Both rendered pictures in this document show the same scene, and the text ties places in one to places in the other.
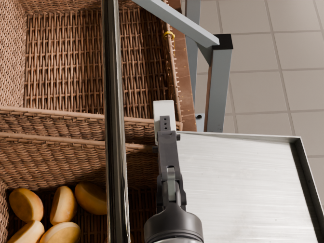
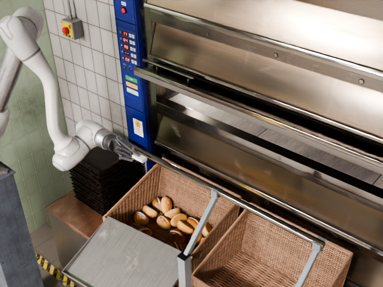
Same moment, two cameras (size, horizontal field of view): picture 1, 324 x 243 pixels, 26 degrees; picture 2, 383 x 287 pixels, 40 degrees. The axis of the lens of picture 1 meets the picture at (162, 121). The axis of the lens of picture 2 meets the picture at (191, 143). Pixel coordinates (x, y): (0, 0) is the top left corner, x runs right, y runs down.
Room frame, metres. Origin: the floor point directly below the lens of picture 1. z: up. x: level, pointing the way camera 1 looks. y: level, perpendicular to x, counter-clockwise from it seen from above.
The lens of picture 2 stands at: (2.13, -1.15, 2.56)
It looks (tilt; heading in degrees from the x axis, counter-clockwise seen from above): 34 degrees down; 136
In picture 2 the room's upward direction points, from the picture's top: 2 degrees counter-clockwise
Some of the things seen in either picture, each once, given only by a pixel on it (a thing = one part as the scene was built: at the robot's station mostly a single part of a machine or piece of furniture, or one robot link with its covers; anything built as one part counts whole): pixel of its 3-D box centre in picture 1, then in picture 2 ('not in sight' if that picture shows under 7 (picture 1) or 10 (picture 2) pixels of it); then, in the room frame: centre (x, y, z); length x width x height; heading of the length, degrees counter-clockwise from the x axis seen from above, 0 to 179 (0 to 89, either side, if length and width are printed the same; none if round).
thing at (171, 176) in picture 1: (171, 192); not in sight; (0.47, -0.01, 1.23); 0.05 x 0.02 x 0.05; 4
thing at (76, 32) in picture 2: not in sight; (72, 28); (-0.33, 0.33, 1.46); 0.10 x 0.07 x 0.10; 4
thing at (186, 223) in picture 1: (172, 218); (115, 144); (0.45, -0.01, 1.20); 0.09 x 0.07 x 0.08; 4
